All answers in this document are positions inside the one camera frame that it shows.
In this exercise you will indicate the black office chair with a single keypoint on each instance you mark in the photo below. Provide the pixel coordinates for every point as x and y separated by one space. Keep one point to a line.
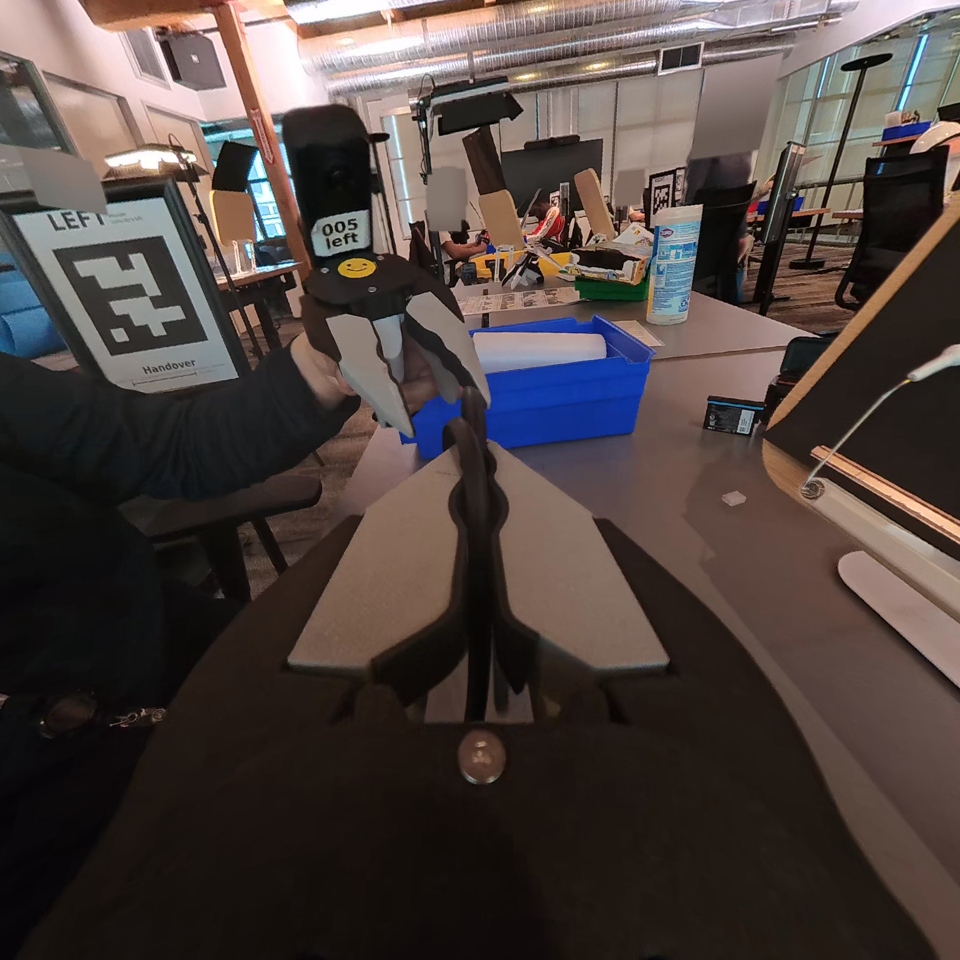
896 217

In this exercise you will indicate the small clear plastic piece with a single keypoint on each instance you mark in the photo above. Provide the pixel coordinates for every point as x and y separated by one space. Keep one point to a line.
733 498

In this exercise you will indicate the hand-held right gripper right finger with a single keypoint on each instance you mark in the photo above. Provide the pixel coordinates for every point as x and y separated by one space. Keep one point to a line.
570 592

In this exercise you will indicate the printed marker tag board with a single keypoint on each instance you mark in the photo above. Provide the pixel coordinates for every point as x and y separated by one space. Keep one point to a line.
666 191

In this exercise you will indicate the yellow plastic bin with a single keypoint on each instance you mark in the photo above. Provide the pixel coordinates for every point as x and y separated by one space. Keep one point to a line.
491 266

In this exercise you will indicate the black studio light panel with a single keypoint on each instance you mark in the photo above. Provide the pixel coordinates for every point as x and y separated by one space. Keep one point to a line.
476 109

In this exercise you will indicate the printed paper sheet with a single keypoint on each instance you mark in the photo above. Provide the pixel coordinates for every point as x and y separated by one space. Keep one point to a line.
517 301

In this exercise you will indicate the wooden side table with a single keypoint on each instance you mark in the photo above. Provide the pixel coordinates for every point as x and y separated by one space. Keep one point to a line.
262 274

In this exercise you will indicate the idle grey black gripper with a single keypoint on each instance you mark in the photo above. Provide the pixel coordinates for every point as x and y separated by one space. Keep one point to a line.
525 274

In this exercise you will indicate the blue cushion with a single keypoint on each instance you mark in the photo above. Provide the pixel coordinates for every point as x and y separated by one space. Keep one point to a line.
30 330

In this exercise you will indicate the small black battery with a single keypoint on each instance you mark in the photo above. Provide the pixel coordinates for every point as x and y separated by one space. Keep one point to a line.
731 416

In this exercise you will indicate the open cardboard box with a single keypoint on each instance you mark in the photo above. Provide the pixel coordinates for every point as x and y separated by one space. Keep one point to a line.
607 262

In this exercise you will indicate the person's left forearm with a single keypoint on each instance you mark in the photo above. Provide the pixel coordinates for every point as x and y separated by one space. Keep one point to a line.
150 427

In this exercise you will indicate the person's dark clothed body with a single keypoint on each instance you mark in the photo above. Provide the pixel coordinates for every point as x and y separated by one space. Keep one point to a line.
75 600

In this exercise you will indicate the black wall speaker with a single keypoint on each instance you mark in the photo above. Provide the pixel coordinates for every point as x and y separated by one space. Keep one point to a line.
193 61

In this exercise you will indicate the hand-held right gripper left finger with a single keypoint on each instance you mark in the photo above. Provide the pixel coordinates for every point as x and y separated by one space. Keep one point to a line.
390 592

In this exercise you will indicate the framed marker sign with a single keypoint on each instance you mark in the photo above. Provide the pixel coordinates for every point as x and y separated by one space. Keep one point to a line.
127 300

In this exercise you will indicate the black wall screen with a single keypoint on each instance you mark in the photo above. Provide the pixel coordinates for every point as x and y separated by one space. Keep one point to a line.
555 172

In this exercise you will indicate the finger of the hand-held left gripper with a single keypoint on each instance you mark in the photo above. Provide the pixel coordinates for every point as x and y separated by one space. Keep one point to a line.
450 352
364 360

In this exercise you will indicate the black floor lamp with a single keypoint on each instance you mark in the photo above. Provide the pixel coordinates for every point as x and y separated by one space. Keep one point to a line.
866 61

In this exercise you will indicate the lit studio softbox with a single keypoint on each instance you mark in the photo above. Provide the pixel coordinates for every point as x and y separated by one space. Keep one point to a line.
150 159

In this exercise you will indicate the tan padded panel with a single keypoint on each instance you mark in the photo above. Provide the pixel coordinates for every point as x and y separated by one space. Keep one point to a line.
594 202
501 221

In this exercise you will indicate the dark wooden chair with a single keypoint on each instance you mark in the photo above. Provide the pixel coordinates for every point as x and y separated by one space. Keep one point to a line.
225 499

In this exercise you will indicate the black panel stand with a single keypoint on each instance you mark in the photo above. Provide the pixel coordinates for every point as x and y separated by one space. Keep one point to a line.
776 195

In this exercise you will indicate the person's left hand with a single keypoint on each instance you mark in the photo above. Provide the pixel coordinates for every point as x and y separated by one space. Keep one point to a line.
420 382

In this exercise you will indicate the silver ventilation duct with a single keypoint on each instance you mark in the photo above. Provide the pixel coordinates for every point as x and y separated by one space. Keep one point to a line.
525 37

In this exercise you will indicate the blue plastic bin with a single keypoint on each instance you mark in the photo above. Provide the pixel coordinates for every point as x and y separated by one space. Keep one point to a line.
562 405

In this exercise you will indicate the white blue wipes canister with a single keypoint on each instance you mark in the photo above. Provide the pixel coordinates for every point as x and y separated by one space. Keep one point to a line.
673 262

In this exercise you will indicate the black camera case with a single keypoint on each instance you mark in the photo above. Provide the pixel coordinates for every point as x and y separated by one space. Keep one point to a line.
795 367

